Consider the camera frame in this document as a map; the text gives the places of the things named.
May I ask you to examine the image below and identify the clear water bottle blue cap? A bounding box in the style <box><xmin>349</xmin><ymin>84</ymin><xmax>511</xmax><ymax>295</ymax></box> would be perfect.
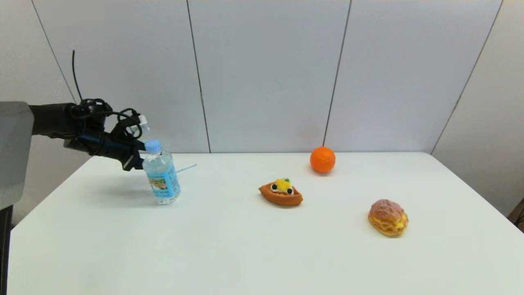
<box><xmin>142</xmin><ymin>139</ymin><xmax>181</xmax><ymax>205</ymax></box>

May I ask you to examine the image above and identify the boat-shaped fruit tart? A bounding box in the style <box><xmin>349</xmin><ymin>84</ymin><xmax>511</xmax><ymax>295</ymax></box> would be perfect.
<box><xmin>258</xmin><ymin>178</ymin><xmax>304</xmax><ymax>207</ymax></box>

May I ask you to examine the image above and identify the orange fruit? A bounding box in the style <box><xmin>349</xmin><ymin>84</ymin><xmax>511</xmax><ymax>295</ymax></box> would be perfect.
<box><xmin>309</xmin><ymin>146</ymin><xmax>337</xmax><ymax>173</ymax></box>

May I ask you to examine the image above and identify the cream puff pastry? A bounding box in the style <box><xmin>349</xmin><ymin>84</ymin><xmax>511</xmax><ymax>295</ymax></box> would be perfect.
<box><xmin>368</xmin><ymin>199</ymin><xmax>409</xmax><ymax>237</ymax></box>

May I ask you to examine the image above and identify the black looping cable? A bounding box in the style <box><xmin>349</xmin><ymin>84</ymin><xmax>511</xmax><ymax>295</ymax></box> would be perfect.
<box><xmin>68</xmin><ymin>98</ymin><xmax>143</xmax><ymax>142</ymax></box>

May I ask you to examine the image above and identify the black cable tie tail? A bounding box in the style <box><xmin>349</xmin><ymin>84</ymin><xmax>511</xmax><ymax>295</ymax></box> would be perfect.
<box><xmin>72</xmin><ymin>50</ymin><xmax>84</xmax><ymax>103</ymax></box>

